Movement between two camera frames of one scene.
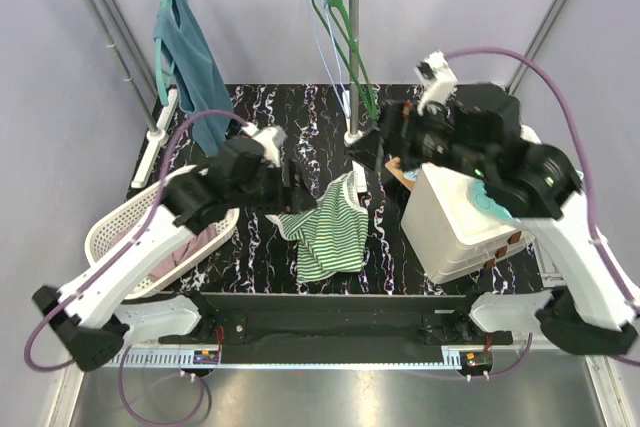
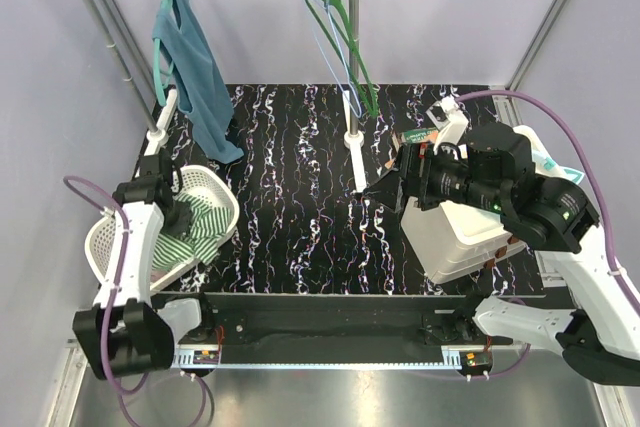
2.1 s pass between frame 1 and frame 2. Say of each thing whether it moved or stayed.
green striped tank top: moved
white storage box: stayed
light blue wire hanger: moved
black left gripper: moved
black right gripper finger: moved
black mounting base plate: stayed
